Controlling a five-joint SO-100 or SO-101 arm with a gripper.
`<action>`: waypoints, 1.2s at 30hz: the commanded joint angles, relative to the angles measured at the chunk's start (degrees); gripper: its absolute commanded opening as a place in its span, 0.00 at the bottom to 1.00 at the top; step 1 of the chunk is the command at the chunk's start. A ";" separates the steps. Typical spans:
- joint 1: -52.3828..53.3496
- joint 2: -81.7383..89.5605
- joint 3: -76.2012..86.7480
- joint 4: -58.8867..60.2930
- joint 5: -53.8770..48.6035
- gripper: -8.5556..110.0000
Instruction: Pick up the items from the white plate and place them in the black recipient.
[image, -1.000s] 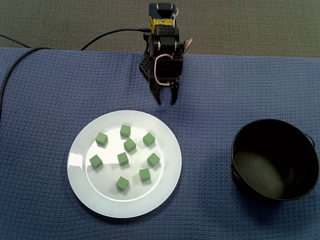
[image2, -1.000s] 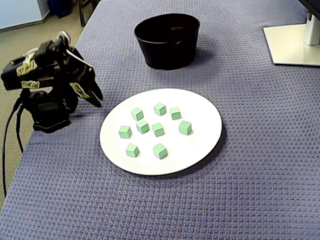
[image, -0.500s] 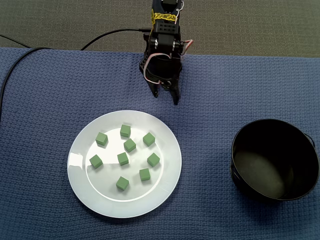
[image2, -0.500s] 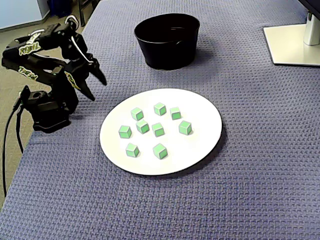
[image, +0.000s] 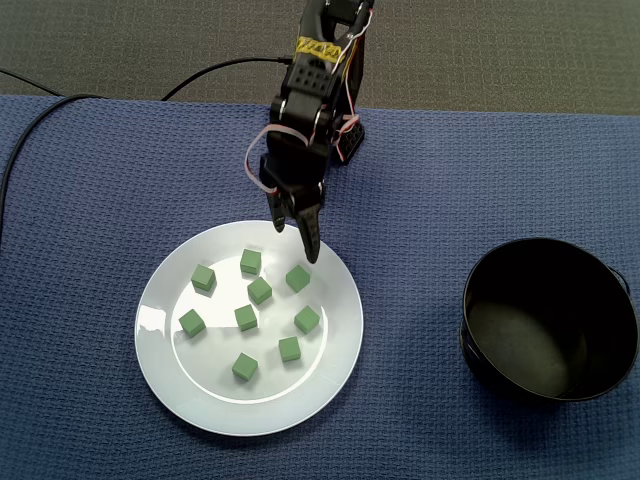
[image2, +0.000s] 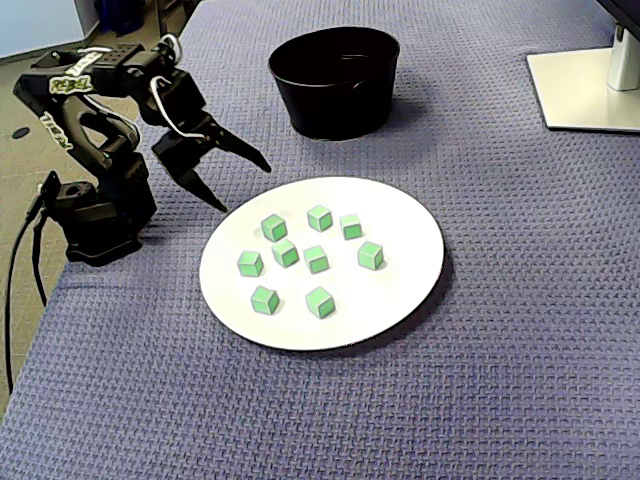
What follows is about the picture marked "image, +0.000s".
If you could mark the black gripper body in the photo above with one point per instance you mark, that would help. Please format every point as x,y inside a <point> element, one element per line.
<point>299,199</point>

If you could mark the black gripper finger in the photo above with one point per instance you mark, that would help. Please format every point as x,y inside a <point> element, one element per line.
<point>310,230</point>
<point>279,212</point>

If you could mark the green cube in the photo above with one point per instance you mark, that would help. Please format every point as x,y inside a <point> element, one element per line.
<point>289,349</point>
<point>306,319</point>
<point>244,366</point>
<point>192,322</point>
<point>298,278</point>
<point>250,261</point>
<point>203,276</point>
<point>246,317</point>
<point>259,290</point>

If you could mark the black robot arm with stickers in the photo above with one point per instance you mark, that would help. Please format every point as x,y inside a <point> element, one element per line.
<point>310,75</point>

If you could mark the white round plate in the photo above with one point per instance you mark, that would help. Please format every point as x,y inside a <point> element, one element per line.
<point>300,400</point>

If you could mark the black bucket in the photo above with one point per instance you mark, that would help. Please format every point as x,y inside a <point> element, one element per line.
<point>525,330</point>

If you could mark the blue waffle cloth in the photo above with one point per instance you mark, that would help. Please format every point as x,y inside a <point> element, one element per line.
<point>450,440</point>

